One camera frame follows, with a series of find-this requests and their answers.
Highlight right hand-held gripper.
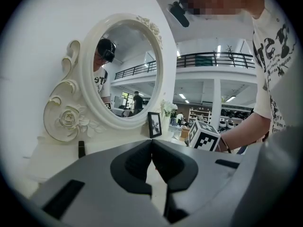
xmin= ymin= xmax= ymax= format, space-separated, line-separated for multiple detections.
xmin=188 ymin=120 xmax=222 ymax=152

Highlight white square column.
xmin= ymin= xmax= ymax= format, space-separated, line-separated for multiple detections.
xmin=212 ymin=78 xmax=223 ymax=133

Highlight black balcony railing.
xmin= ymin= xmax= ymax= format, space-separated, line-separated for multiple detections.
xmin=176 ymin=52 xmax=257 ymax=69

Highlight white flowers in vase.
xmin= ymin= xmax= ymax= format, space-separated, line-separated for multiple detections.
xmin=160 ymin=99 xmax=178 ymax=142

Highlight black head-worn camera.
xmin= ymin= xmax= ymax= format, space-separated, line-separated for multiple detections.
xmin=168 ymin=0 xmax=190 ymax=28

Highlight white ornate oval mirror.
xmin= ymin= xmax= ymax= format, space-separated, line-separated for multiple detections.
xmin=43 ymin=13 xmax=164 ymax=144

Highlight white open shelf unit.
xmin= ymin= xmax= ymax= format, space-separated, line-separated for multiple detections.
xmin=187 ymin=108 xmax=213 ymax=128

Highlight white vanity drawer unit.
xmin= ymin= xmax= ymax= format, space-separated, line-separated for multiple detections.
xmin=23 ymin=136 xmax=152 ymax=186

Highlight white printed t-shirt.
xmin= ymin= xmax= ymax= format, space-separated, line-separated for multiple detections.
xmin=250 ymin=0 xmax=303 ymax=139

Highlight thin black wrist band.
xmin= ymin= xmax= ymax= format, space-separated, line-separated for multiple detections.
xmin=219 ymin=136 xmax=232 ymax=154

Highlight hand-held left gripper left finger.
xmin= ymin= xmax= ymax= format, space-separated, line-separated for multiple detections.
xmin=29 ymin=139 xmax=171 ymax=227

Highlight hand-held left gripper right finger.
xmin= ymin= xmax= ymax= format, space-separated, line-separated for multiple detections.
xmin=151 ymin=139 xmax=245 ymax=224

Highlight black picture frame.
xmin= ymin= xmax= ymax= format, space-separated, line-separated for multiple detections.
xmin=147 ymin=112 xmax=163 ymax=139

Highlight black makeup tube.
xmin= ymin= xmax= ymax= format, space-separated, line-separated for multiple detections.
xmin=78 ymin=140 xmax=86 ymax=158

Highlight person's right forearm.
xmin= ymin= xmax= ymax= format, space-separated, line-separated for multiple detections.
xmin=217 ymin=110 xmax=272 ymax=154

